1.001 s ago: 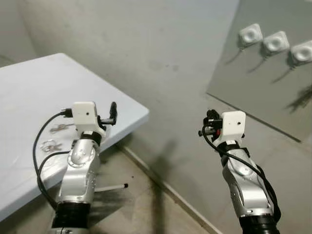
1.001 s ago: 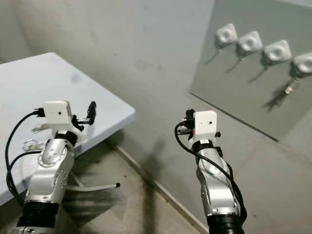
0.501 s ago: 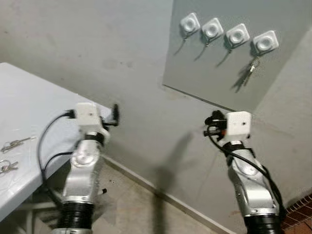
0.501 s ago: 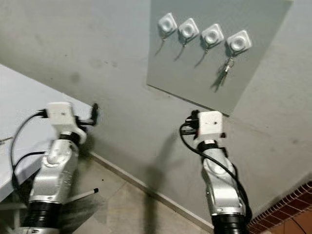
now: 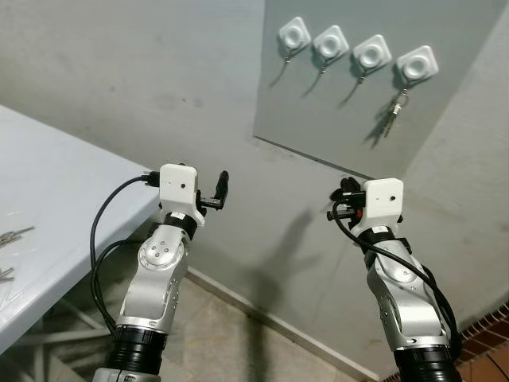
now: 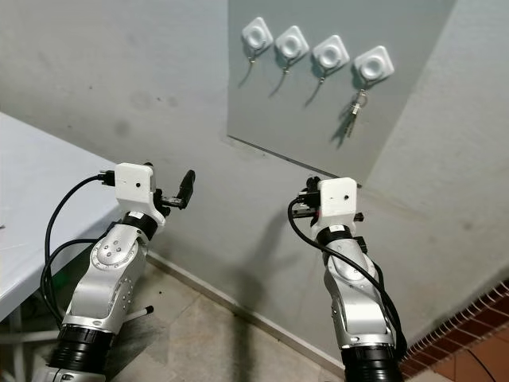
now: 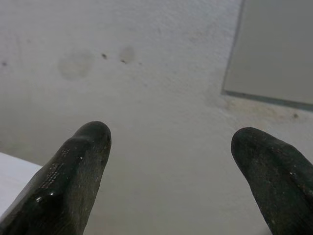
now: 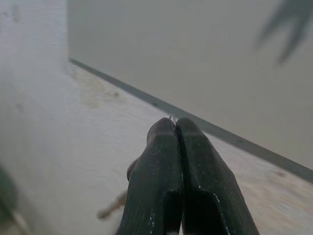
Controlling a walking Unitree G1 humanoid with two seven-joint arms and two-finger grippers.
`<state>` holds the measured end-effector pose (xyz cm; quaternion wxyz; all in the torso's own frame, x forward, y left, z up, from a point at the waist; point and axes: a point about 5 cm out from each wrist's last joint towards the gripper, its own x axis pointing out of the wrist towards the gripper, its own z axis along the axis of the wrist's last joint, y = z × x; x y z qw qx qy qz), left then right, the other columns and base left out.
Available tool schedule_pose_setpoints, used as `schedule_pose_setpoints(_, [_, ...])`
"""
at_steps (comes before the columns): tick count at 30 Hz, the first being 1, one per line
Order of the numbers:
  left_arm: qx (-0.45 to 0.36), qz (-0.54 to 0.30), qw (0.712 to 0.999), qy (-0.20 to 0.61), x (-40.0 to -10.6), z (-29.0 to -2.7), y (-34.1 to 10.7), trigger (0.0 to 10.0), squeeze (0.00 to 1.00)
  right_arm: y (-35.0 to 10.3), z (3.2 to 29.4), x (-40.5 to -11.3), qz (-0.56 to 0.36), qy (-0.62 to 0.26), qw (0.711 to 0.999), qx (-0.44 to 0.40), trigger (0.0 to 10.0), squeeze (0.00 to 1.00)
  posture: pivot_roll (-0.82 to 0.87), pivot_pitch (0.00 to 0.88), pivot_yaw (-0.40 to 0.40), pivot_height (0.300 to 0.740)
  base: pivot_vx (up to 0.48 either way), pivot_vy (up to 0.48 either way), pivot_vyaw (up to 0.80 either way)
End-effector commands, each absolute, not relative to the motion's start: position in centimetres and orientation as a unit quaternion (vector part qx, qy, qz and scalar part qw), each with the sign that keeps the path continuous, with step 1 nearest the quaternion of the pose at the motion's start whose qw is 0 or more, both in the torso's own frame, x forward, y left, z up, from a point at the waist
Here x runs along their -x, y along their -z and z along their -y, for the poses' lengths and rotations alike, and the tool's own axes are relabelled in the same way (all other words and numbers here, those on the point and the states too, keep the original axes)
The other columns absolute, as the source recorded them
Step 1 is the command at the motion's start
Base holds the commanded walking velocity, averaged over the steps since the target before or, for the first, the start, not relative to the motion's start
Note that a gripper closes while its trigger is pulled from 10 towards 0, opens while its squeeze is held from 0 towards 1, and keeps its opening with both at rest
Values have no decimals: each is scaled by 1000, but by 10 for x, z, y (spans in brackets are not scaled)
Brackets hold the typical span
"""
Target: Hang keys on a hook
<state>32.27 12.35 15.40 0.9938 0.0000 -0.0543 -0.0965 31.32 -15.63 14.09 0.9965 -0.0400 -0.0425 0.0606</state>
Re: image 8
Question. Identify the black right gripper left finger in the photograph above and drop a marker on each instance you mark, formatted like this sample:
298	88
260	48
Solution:
156	176

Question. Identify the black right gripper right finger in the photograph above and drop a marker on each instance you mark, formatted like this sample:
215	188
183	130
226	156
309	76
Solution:
207	186

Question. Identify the green bin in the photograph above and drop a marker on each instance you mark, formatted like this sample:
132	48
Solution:
5	193

